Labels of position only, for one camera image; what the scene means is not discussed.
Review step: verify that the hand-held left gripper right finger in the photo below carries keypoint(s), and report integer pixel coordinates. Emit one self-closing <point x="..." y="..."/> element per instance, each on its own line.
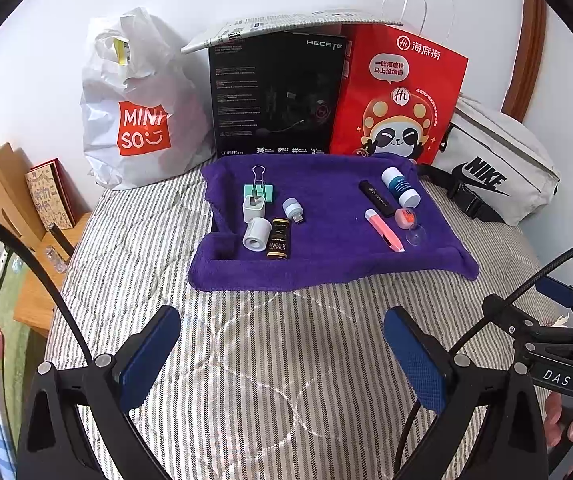
<point x="414" y="355"/>

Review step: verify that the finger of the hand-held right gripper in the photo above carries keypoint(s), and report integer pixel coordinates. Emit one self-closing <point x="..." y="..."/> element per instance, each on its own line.
<point x="556" y="292"/>

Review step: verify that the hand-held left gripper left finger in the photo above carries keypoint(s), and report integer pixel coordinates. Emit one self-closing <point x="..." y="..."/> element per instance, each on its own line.
<point x="149" y="355"/>

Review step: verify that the small clear plastic cup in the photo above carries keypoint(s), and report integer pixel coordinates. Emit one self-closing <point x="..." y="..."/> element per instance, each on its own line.
<point x="416" y="236"/>

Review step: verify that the orange blue small jar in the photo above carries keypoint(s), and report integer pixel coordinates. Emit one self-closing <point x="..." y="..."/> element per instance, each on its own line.
<point x="405" y="219"/>

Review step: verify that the pink white pen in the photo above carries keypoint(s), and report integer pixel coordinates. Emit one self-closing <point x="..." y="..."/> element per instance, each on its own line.
<point x="379" y="222"/>

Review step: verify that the white tape roll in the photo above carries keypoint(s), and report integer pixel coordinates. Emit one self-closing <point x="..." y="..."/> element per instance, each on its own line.
<point x="255" y="235"/>

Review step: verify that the black rectangular tube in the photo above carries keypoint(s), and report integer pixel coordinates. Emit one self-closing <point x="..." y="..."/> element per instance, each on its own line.
<point x="376" y="196"/>

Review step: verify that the white blue balm stick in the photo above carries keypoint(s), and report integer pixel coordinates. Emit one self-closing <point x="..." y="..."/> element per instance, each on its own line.
<point x="399" y="187"/>

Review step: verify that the brown gold-labelled tube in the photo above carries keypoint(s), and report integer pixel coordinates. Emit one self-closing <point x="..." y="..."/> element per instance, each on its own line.
<point x="279" y="240"/>

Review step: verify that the white power adapter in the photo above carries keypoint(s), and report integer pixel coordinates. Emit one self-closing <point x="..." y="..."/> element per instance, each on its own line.
<point x="254" y="209"/>

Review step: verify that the small white cap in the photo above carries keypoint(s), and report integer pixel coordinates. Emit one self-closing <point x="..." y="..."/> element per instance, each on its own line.
<point x="290" y="206"/>

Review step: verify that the green binder clip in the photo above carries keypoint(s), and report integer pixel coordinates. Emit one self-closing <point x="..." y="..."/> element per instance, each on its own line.
<point x="261" y="192"/>

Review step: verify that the wooden nightstand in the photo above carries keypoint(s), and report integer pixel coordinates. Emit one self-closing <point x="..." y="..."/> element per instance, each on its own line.
<point x="36" y="290"/>

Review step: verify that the green cloth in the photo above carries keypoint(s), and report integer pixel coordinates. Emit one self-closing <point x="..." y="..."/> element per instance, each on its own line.
<point x="16" y="350"/>

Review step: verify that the small clear bottle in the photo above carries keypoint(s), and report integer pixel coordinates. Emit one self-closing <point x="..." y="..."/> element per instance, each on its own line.
<point x="55" y="259"/>

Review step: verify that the purple towel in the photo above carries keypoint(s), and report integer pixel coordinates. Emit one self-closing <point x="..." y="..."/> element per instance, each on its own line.
<point x="336" y="240"/>

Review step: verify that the black cylindrical stick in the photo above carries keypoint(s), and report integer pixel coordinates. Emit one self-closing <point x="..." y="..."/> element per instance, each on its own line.
<point x="61" y="239"/>

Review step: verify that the white waist bag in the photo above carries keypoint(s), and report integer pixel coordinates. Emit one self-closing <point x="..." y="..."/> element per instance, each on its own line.
<point x="506" y="140"/>

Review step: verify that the brown patterned notebook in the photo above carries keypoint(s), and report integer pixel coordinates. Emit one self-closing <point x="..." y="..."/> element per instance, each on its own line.
<point x="49" y="195"/>

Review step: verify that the wooden headboard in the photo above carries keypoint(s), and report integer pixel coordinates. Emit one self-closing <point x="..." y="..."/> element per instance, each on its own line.
<point x="1" y="185"/>

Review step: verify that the red panda paper bag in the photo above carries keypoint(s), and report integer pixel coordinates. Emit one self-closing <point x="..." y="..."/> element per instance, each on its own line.
<point x="416" y="85"/>

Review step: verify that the white plastic shopping bag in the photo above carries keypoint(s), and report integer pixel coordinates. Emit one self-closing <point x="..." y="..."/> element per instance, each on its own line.
<point x="111" y="85"/>

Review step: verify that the black headset box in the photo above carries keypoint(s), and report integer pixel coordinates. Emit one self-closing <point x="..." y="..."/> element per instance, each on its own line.
<point x="276" y="100"/>

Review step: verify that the wooden door frame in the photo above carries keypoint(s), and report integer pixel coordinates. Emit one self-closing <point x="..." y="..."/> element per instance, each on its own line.
<point x="528" y="60"/>

